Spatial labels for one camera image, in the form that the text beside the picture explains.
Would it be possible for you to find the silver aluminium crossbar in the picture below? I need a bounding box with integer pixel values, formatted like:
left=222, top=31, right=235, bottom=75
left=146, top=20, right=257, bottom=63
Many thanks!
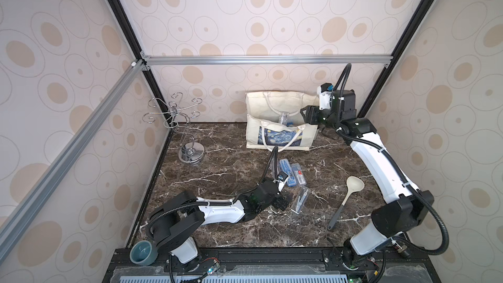
left=144, top=55, right=393, bottom=66

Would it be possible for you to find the blue compass clear case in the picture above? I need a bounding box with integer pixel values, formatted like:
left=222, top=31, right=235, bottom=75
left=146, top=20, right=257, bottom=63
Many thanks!
left=279, top=159, right=297, bottom=187

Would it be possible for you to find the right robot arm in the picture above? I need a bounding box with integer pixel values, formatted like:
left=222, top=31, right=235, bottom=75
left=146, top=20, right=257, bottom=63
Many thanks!
left=300, top=64, right=449, bottom=268

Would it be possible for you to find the chrome wire cup rack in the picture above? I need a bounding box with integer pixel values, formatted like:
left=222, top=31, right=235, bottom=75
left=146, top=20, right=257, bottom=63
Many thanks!
left=141, top=92, right=206, bottom=165

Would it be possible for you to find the red label clear case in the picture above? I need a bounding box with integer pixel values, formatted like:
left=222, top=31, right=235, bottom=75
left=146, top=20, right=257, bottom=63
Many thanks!
left=291, top=163, right=307, bottom=186

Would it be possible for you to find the silver aluminium left rail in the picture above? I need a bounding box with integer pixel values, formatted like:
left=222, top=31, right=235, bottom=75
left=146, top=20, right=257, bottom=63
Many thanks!
left=1, top=59, right=146, bottom=262

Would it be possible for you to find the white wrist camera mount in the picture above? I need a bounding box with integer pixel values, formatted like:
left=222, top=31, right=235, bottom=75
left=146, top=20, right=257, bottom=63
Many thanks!
left=276, top=171, right=289, bottom=192

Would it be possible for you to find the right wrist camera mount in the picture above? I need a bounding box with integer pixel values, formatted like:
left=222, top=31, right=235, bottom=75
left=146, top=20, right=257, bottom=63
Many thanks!
left=317, top=83, right=333, bottom=110

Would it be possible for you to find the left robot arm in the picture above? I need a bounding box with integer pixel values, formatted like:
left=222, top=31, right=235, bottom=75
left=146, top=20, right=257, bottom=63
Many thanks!
left=145, top=147, right=289, bottom=265

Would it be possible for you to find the cream canvas tote bag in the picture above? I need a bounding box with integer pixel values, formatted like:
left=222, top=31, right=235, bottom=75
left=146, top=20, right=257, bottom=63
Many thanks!
left=246, top=91, right=319, bottom=152

